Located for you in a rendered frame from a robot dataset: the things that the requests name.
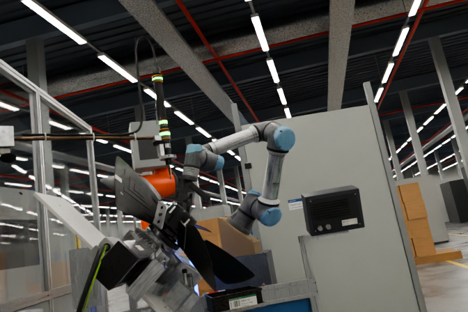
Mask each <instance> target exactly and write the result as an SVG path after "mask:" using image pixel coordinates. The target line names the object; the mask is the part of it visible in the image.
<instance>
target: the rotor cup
mask: <svg viewBox="0 0 468 312"><path fill-rule="evenodd" d="M174 206H175V208H174V209H173V211H172V212H171V213H170V211H171V210H172V208H173V207H174ZM188 219H190V220H189V221H188V223H187V224H190V225H193V226H195V224H196V222H197V221H196V220H195V218H193V216H191V215H190V214H189V213H188V212H187V211H186V210H185V209H184V208H182V207H181V206H180V205H178V204H177V203H176V202H172V204H170V206H169V207H168V208H167V209H166V215H165V219H164V225H163V228H162V229H161V230H160V229H158V228H157V227H156V226H154V225H153V224H152V225H151V224H149V225H148V226H149V228H150V229H151V231H152V232H153V233H154V234H156V236H157V237H158V238H160V239H161V240H162V241H163V242H164V243H166V244H167V245H168V246H170V247H171V248H172V249H174V250H176V251H177V250H179V248H180V247H179V246H178V244H177V239H178V238H177V234H178V222H179V220H180V221H181V222H182V223H185V222H186V221H187V220H188ZM187 224H186V225H187Z"/></svg>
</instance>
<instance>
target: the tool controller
mask: <svg viewBox="0 0 468 312"><path fill-rule="evenodd" d="M301 196H302V205H303V209H304V218H305V222H306V230H307V231H308V233H309V234H310V235H311V236H316V235H324V234H328V233H335V232H340V231H348V230H352V229H357V228H364V227H365V225H364V216H363V211H362V206H361V198H360V193H359V188H357V187H355V186H353V185H348V186H344V187H336V188H331V189H324V190H319V191H314V192H307V193H302V194H301Z"/></svg>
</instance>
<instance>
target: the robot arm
mask: <svg viewBox="0 0 468 312"><path fill-rule="evenodd" d="M260 141H266V142H267V148H266V149H267V151H268V152H269V154H268V158H267V166H266V171H265V179H264V183H263V191H262V193H260V192H258V191H256V190H254V189H251V190H249V192H248V193H247V195H246V196H245V198H244V200H243V201H242V202H241V204H240V206H239V207H238V209H237V210H236V211H235V212H234V213H233V214H231V215H230V216H229V217H228V219H227V220H226V221H227V222H228V223H229V224H231V225H232V226H233V227H235V228H236V229H238V230H239V231H241V232H242V233H244V234H246V235H249V234H250V233H251V229H252V226H253V224H254V221H255V219H257V220H258V221H259V222H260V223H261V224H263V225H265V226H274V225H276V224H277V223H278V222H279V221H280V219H281V216H282V212H281V210H280V209H279V204H280V200H279V199H278V194H279V187H280V182H281V175H282V170H283V163H284V159H285V155H286V154H288V153H289V150H290V149H291V148H292V147H293V146H294V144H295V133H294V132H293V131H292V130H291V129H290V128H289V127H287V126H285V125H281V124H279V123H277V122H274V121H265V122H261V123H257V124H255V125H251V126H250V127H249V129H247V130H243V131H241V132H238V133H235V134H232V135H229V136H226V137H224V138H221V139H218V140H216V141H212V142H210V143H207V144H204V145H201V144H189V145H188V146H187V149H186V153H185V163H184V167H183V171H182V175H183V177H182V176H178V186H177V187H176V189H175V197H174V200H175V201H177V202H180V203H184V204H183V205H182V208H184V209H185V210H186V211H187V212H188V213H189V214H191V211H192V204H193V202H194V193H195V192H196V193H197V194H198V195H199V196H200V197H202V199H203V200H204V201H207V202H209V201H210V199H211V197H210V195H209V194H208V193H205V192H204V191H203V190H202V189H200V188H199V187H198V186H196V185H195V184H194V183H193V182H197V180H198V175H199V170H200V167H203V168H206V169H212V170H215V171H220V170H221V169H222V168H223V166H224V158H223V157H222V156H220V154H222V153H225V152H228V151H230V150H233V149H236V148H239V147H241V146H244V145H247V144H249V143H252V142H255V143H258V142H260ZM187 182H189V183H187ZM186 203H187V204H186Z"/></svg>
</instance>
